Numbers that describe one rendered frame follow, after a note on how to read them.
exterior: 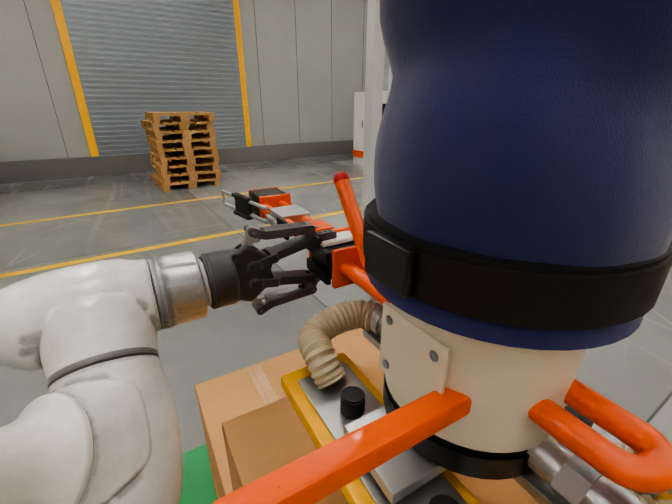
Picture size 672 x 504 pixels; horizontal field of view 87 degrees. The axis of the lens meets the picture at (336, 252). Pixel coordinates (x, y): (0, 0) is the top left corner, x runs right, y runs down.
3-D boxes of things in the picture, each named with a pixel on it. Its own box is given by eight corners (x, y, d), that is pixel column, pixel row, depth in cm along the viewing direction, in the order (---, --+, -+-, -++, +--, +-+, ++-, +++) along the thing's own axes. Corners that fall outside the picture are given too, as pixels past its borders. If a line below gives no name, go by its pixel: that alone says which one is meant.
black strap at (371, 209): (710, 278, 27) (734, 230, 26) (524, 389, 17) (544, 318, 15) (475, 207, 45) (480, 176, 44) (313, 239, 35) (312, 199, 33)
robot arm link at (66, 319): (150, 276, 50) (171, 365, 45) (7, 306, 43) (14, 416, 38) (141, 235, 41) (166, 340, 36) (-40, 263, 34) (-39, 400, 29)
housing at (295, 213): (312, 233, 72) (312, 212, 70) (281, 239, 69) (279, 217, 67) (298, 223, 77) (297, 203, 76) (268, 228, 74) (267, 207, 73)
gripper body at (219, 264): (192, 243, 48) (258, 231, 52) (201, 298, 51) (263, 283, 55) (204, 263, 42) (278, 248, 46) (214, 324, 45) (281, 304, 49)
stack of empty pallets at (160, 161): (224, 185, 681) (215, 112, 630) (162, 192, 625) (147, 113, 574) (206, 174, 780) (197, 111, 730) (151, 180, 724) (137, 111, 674)
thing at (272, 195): (291, 214, 82) (290, 193, 80) (261, 219, 79) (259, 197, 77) (278, 205, 89) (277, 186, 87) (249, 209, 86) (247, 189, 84)
